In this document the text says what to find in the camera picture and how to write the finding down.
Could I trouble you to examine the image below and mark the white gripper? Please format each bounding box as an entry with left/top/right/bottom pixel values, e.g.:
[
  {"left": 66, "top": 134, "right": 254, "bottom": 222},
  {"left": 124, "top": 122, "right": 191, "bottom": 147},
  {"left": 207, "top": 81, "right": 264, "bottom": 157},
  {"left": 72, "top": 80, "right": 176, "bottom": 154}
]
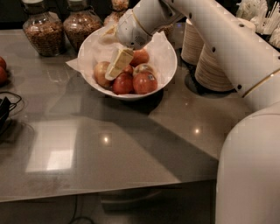
[{"left": 102, "top": 10, "right": 152, "bottom": 81}]

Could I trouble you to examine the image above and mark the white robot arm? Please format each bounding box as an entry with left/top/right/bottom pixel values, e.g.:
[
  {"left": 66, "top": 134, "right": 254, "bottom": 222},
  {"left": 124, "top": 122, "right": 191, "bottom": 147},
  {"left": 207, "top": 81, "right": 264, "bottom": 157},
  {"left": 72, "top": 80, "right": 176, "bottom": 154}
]
[{"left": 101, "top": 0, "right": 280, "bottom": 224}]

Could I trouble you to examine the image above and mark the red apple back top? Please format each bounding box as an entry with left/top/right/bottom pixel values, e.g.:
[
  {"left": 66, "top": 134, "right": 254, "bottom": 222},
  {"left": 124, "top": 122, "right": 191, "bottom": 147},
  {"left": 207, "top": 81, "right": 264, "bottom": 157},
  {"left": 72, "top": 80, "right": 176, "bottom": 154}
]
[{"left": 129, "top": 49, "right": 150, "bottom": 67}]

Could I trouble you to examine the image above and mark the red apple middle small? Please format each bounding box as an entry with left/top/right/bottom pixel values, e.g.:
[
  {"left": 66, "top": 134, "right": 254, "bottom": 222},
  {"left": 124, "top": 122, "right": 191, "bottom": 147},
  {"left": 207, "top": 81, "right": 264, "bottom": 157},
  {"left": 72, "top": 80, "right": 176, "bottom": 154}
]
[{"left": 122, "top": 65, "right": 133, "bottom": 74}]

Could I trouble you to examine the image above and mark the yellowish red apple left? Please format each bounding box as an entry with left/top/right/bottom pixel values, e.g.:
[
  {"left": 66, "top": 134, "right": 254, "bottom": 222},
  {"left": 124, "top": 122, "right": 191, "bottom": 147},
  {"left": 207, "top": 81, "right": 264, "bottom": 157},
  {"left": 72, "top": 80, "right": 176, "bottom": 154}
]
[{"left": 94, "top": 61, "right": 113, "bottom": 88}]

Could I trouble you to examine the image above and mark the pale apple behind sticker apple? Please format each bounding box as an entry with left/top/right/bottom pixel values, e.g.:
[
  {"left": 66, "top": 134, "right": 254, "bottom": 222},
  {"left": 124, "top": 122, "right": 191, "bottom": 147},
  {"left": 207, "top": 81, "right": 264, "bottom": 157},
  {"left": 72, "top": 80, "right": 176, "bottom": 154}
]
[{"left": 133, "top": 63, "right": 156, "bottom": 76}]

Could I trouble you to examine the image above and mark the red apple front centre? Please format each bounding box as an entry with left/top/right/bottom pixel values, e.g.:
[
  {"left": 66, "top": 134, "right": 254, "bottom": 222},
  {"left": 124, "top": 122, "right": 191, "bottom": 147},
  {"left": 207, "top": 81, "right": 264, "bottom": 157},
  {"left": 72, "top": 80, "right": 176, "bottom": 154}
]
[{"left": 112, "top": 73, "right": 134, "bottom": 95}]

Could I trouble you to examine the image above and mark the white paper bowl liner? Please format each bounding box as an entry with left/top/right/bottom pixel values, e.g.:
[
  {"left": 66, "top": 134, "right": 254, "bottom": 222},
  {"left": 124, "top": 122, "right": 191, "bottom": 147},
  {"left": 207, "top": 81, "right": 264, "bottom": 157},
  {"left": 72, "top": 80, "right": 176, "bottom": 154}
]
[{"left": 65, "top": 24, "right": 176, "bottom": 98}]

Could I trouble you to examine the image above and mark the red apple with sticker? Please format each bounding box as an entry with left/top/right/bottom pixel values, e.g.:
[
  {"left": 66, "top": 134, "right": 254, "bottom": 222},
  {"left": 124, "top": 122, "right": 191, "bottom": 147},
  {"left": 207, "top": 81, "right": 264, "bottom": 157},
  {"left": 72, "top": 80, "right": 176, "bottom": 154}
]
[{"left": 133, "top": 72, "right": 158, "bottom": 95}]

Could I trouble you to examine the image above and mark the white ceramic bowl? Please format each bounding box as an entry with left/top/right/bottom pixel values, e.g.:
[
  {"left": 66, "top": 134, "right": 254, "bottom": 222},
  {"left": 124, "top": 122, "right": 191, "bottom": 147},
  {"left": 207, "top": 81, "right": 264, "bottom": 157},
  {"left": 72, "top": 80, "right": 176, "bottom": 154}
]
[{"left": 77, "top": 25, "right": 179, "bottom": 102}]

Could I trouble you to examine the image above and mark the paper bowl stack back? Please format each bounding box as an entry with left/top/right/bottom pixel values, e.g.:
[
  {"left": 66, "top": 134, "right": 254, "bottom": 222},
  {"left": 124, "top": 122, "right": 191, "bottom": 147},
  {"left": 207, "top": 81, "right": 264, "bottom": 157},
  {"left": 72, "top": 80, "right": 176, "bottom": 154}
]
[{"left": 181, "top": 19, "right": 204, "bottom": 66}]

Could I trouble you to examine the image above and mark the red apple left edge upper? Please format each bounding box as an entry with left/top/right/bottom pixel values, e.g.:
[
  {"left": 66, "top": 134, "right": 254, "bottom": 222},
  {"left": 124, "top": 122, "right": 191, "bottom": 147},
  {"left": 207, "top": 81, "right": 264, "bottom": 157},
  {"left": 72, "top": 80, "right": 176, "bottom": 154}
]
[{"left": 0, "top": 56, "right": 7, "bottom": 70}]

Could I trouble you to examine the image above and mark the red apple edge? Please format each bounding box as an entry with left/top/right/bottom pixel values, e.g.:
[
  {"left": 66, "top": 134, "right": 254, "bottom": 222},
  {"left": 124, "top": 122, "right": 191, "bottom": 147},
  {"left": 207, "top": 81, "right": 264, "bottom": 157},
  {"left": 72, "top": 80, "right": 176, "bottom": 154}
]
[
  {"left": 0, "top": 67, "right": 8, "bottom": 86},
  {"left": 0, "top": 56, "right": 7, "bottom": 70}
]

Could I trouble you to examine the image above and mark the red apple left edge lower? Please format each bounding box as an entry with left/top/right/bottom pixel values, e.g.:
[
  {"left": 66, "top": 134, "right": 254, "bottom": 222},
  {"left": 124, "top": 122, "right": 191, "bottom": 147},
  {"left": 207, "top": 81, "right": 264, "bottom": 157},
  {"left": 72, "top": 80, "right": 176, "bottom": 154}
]
[{"left": 0, "top": 67, "right": 8, "bottom": 86}]

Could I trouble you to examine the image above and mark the glass cereal jar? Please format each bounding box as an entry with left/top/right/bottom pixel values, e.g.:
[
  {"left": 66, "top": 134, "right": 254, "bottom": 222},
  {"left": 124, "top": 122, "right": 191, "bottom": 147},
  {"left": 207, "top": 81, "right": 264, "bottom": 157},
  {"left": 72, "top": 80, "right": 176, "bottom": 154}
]
[
  {"left": 21, "top": 0, "right": 65, "bottom": 57},
  {"left": 63, "top": 0, "right": 102, "bottom": 52},
  {"left": 158, "top": 24, "right": 174, "bottom": 39},
  {"left": 103, "top": 0, "right": 130, "bottom": 25}
]

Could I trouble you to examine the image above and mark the glass cereal jar far left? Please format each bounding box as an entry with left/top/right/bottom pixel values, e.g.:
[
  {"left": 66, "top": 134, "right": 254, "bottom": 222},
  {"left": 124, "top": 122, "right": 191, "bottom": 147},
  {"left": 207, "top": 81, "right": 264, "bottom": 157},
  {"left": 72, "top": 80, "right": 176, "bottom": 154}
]
[{"left": 21, "top": 0, "right": 65, "bottom": 57}]

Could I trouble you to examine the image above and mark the black mat under stacks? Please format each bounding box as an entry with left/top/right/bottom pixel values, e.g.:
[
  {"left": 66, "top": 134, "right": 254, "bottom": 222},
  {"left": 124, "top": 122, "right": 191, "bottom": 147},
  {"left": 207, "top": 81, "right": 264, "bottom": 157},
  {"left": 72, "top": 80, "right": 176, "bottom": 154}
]
[{"left": 178, "top": 48, "right": 235, "bottom": 98}]

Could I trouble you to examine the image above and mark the white plastic cutlery bunch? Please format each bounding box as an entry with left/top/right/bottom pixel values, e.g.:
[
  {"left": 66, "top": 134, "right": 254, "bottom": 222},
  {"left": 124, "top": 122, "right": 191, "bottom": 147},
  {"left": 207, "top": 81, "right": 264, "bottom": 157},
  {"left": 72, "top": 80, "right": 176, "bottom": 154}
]
[{"left": 236, "top": 0, "right": 280, "bottom": 50}]

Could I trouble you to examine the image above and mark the black device with cable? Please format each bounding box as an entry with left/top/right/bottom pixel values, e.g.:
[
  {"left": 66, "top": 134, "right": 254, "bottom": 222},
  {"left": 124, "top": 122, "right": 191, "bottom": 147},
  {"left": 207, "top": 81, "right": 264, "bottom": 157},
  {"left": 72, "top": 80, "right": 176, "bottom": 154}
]
[{"left": 0, "top": 91, "right": 22, "bottom": 136}]

